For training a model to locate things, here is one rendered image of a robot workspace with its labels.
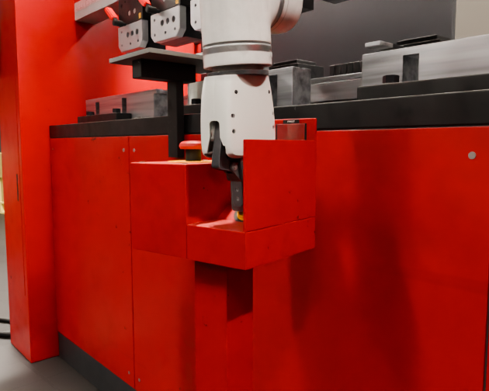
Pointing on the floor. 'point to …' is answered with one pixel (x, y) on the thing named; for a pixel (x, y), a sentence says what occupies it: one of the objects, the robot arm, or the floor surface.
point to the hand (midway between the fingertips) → (244, 195)
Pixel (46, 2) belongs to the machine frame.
